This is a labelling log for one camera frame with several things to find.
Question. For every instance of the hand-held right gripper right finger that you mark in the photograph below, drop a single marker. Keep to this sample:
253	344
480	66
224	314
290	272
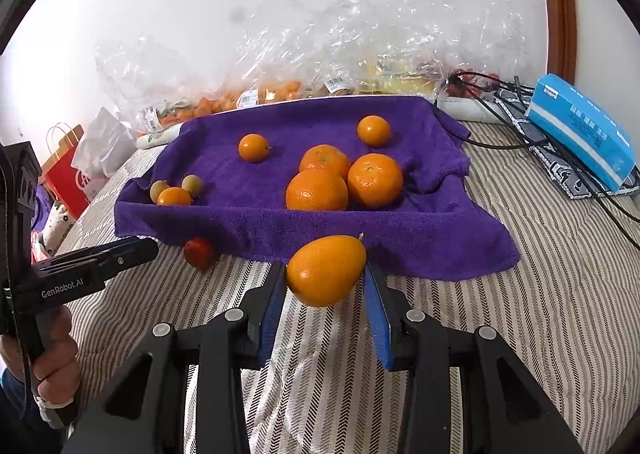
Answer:
377	324

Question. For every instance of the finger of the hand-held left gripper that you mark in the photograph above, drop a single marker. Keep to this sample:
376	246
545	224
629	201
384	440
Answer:
125	254

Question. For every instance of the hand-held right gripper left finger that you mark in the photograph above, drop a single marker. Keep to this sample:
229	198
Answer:
272	314

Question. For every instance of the orange kumquat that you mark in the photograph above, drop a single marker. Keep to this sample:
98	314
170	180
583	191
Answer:
174	196
374	130
253	147
325	270

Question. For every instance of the small green round fruit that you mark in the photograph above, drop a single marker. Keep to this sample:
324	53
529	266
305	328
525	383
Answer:
159	190
192	184

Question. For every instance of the small red fruit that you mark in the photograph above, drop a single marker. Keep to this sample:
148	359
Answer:
200	254

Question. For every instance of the large orange mandarin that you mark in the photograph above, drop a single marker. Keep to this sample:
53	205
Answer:
375	179
325	158
317	190

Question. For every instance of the person's left forearm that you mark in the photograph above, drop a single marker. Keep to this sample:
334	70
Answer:
15	414

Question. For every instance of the person's left hand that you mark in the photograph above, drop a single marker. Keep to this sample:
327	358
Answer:
55	349

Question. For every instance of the pink cloth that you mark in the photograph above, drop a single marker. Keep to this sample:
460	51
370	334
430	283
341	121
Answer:
36	246

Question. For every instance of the white spotted cloth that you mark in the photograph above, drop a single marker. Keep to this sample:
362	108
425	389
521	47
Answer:
52	229

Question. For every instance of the purple cloth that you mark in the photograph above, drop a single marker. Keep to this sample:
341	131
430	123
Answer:
42	204

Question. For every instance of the red paper bag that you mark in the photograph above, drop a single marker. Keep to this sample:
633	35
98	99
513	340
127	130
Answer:
62	184

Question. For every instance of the purple towel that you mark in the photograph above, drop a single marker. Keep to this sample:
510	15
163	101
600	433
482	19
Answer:
425	234

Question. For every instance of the white plastic bag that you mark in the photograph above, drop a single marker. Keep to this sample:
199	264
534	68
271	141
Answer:
102	143

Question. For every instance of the striped bed sheet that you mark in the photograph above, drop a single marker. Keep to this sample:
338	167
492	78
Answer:
500	334

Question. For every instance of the clear bag of kumquats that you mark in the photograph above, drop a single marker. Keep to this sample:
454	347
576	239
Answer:
280	88

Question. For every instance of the clear bag of yellow fruit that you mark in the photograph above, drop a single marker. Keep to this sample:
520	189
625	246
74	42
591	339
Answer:
395	73

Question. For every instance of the clear bag of red fruit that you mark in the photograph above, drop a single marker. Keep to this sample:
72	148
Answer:
470	78

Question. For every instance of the blue tissue box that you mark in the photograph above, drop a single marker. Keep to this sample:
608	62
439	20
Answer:
580	128

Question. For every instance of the brown wooden door frame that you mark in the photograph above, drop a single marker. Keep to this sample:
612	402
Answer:
557	8

